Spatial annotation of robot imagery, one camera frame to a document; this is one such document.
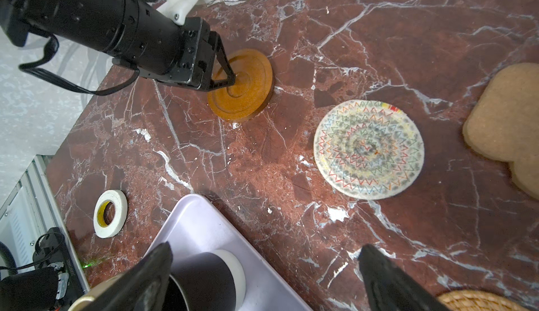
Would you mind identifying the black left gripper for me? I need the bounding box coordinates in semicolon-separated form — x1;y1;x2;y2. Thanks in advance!
139;17;236;92

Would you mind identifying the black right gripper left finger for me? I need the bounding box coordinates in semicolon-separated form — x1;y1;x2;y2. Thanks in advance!
84;242;173;310

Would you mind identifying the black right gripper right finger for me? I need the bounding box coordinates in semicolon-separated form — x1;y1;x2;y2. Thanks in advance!
358;244;449;311

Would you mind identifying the small round wooden coaster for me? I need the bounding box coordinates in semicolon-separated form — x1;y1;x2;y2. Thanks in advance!
207;49;274;122

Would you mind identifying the black mug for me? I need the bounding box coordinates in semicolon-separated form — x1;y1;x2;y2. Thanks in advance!
162;249;246;311

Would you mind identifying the woven rattan round coaster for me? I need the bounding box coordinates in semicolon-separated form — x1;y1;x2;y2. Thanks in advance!
437;290;529;311

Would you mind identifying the colourful woven round coaster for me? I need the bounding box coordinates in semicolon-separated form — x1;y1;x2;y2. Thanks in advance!
313;100;425;200

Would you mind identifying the cork flower-shaped coaster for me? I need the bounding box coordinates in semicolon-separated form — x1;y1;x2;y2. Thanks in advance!
463;62;538;199

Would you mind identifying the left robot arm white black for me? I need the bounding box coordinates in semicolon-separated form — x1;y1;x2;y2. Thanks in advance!
1;0;236;93

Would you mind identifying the beige mug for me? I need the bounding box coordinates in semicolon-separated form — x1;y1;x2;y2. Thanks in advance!
68;274;123;311

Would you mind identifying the lilac plastic tray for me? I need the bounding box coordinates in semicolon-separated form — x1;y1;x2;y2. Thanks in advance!
150;194;310;310

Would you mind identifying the white tape roll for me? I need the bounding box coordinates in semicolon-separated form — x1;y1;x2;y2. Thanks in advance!
93;190;128;239

